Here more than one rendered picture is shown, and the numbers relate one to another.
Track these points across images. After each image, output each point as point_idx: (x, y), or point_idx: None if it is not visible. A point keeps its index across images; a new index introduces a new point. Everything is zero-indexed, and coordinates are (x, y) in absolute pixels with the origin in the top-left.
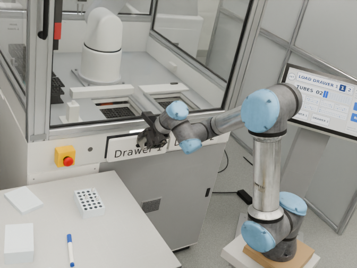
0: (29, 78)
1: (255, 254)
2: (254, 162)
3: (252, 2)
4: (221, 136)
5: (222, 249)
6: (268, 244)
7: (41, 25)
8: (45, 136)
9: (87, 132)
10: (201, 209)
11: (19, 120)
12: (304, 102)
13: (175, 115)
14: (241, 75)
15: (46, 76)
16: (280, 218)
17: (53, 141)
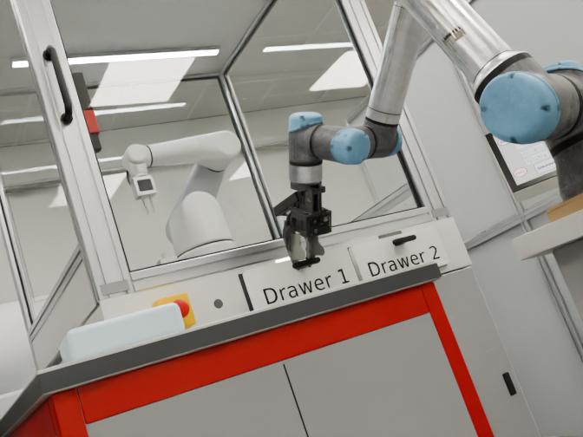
0: (68, 185)
1: (572, 198)
2: (420, 16)
3: (358, 44)
4: (453, 255)
5: (513, 241)
6: (534, 83)
7: (62, 107)
8: (126, 283)
9: (199, 270)
10: (523, 429)
11: (85, 304)
12: (546, 150)
13: (301, 119)
14: (414, 145)
15: (94, 180)
16: (526, 54)
17: (145, 294)
